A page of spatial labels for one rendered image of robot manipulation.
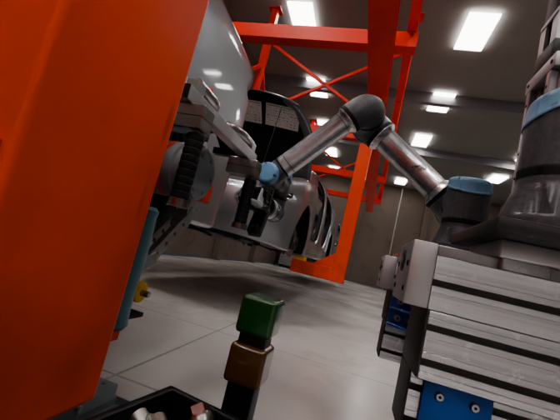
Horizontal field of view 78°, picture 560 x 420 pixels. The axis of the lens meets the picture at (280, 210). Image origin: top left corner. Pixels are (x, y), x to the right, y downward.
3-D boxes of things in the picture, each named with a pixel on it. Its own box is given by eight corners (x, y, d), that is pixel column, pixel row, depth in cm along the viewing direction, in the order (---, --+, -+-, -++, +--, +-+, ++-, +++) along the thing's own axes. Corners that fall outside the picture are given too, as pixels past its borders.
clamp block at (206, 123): (171, 132, 73) (177, 108, 74) (209, 138, 71) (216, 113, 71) (157, 122, 68) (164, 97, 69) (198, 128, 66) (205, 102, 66)
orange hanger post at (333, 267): (292, 270, 455) (332, 96, 484) (343, 283, 437) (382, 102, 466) (289, 270, 440) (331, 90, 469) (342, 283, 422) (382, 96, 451)
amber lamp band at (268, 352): (234, 369, 40) (243, 334, 40) (267, 381, 38) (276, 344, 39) (221, 380, 36) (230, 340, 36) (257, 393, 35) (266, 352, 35)
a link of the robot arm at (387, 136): (461, 232, 105) (342, 113, 121) (450, 237, 119) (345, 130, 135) (493, 207, 104) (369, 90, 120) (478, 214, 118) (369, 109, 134)
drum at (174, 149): (140, 192, 97) (154, 145, 99) (208, 207, 92) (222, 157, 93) (104, 180, 84) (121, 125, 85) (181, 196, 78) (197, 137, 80)
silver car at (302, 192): (255, 247, 836) (271, 183, 854) (331, 266, 786) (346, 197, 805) (111, 213, 362) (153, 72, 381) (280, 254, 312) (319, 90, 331)
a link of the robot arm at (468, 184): (445, 214, 96) (453, 167, 97) (436, 222, 109) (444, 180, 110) (493, 223, 92) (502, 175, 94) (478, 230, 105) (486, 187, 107)
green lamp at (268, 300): (245, 325, 40) (253, 291, 41) (278, 335, 39) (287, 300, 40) (232, 331, 36) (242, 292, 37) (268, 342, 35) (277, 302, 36)
